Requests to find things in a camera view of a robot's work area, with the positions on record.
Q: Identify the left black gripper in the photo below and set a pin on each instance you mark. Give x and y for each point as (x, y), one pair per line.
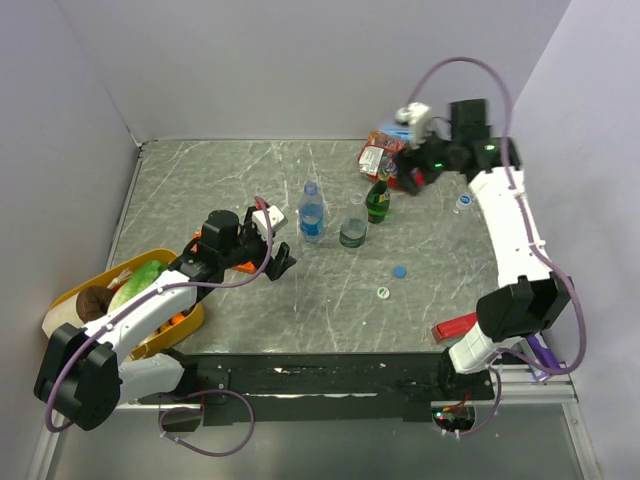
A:
(279, 263)

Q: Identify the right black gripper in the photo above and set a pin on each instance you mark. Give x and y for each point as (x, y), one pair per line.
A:
(408, 160)

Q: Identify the blue white bottle cap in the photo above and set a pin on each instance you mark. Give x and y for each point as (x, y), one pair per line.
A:
(463, 202)

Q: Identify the blue label water bottle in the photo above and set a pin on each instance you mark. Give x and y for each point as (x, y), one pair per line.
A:
(311, 212)

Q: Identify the green label clear bottle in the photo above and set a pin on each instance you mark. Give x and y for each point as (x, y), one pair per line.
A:
(354, 226)

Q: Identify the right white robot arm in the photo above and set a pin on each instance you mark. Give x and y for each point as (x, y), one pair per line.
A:
(531, 292)

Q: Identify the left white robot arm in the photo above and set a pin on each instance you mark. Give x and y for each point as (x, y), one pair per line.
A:
(86, 372)

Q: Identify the green glass bottle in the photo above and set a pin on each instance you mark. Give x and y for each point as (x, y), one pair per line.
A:
(378, 199)

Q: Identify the green white bottle cap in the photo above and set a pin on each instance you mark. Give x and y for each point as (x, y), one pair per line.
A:
(383, 293)

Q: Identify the solid blue bottle cap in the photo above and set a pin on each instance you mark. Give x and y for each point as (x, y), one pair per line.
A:
(399, 271)

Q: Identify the orange razor box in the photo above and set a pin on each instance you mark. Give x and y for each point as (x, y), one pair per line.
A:
(247, 267)

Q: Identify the light blue box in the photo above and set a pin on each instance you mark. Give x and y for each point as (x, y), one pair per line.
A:
(392, 127)

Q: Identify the red snack bag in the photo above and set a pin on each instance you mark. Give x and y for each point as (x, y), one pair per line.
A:
(379, 150)

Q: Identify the yellow basket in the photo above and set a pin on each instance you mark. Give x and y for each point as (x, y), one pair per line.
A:
(154, 343)

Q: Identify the carrot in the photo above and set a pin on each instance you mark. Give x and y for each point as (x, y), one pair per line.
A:
(174, 320)

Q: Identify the green lettuce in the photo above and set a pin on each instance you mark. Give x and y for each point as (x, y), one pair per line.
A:
(140, 279)

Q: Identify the red rectangular box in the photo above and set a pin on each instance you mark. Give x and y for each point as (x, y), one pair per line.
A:
(454, 328)

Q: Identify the brown white paper roll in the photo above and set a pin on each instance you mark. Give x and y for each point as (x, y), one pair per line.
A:
(82, 307)

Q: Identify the purple box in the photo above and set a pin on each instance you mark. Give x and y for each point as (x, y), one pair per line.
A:
(544, 357)

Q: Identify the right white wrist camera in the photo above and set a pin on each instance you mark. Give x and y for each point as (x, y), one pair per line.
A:
(417, 117)

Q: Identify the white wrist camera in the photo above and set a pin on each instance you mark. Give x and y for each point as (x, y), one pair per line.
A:
(417, 117)
(271, 221)

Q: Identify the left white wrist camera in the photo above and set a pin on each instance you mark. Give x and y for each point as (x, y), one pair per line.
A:
(271, 221)

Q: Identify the black base frame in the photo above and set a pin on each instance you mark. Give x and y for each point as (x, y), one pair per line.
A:
(318, 387)

